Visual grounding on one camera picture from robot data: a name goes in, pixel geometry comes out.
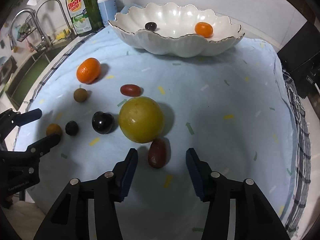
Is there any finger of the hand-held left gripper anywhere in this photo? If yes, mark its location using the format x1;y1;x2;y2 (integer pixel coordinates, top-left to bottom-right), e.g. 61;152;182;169
0;108;42;140
0;133;61;167

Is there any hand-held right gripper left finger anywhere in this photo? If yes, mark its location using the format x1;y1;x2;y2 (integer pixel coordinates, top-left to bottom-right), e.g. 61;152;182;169
32;148;138;240

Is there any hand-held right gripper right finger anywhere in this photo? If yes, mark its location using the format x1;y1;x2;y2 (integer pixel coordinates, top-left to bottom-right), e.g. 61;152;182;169
185;148;292;240

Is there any small yellow-orange kumquat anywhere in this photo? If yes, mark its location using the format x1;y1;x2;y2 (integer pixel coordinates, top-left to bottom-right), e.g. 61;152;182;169
46;123;62;138

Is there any dark red oblong date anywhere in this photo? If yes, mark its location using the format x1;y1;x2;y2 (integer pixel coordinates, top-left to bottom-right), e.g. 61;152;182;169
147;138;167;169

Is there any olive green round fruit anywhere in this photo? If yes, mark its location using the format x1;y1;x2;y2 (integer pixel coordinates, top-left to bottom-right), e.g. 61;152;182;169
73;88;89;103

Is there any orange tangerine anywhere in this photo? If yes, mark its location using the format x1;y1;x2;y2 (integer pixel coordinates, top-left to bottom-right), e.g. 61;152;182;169
76;57;101;84

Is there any red oblong cherry tomato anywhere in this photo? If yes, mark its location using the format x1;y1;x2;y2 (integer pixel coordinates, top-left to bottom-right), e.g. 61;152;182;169
120;84;141;97

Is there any white scalloped ceramic bowl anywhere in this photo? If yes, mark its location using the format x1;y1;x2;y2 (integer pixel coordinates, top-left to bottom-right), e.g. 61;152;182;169
108;2;245;57

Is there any kitchen sink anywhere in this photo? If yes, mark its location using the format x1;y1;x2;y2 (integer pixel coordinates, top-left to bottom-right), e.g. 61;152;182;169
5;40;75;110

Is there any large yellow-green citrus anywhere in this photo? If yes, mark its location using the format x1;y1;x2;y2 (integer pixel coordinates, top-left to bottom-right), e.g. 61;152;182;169
118;96;165;143

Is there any dark purple plum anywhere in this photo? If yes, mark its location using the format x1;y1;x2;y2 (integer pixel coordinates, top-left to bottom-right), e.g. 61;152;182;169
92;111;115;134

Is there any light blue patterned cloth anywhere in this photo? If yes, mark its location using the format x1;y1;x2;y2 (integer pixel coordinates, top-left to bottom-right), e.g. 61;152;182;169
14;26;298;240

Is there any thick chrome kitchen faucet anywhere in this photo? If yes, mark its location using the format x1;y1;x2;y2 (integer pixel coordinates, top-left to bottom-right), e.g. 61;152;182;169
9;8;53;53

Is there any thin gooseneck chrome faucet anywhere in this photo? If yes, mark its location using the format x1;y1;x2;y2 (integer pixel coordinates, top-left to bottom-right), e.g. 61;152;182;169
35;0;75;40

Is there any green dish soap bottle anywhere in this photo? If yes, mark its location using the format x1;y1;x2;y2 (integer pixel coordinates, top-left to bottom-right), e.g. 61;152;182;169
65;0;104;37

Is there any blue pump dispenser bottle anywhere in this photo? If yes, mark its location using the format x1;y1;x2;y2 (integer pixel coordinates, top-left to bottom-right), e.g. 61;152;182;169
97;0;117;27

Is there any small orange mandarin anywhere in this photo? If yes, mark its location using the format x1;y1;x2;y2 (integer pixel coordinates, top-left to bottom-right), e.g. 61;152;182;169
195;22;213;38

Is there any black box appliance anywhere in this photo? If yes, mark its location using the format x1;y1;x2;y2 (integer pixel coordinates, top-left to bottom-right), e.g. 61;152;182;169
277;21;320;99

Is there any wire sink rack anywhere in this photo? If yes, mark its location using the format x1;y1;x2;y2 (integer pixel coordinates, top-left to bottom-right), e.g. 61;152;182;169
16;15;37;42

